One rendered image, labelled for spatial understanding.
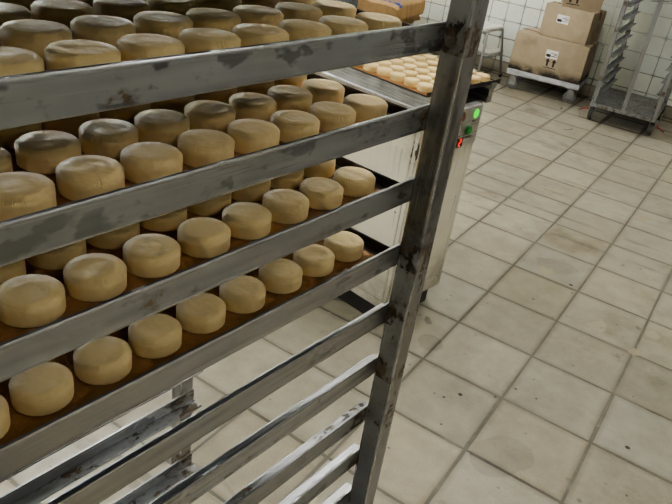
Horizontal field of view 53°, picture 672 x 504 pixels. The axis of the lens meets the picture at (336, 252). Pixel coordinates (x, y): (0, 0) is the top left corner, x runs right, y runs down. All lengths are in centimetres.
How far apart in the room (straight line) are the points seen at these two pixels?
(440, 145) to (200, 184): 32
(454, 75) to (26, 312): 48
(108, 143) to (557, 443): 190
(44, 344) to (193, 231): 19
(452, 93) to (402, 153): 146
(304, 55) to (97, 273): 25
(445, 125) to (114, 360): 42
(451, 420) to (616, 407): 61
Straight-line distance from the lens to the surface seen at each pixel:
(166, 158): 57
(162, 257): 60
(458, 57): 75
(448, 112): 76
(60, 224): 49
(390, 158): 225
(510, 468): 214
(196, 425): 70
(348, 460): 105
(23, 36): 55
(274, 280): 75
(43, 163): 58
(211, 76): 52
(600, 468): 228
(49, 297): 56
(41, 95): 45
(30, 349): 52
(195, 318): 68
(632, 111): 563
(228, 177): 56
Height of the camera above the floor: 146
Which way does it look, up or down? 30 degrees down
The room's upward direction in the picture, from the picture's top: 9 degrees clockwise
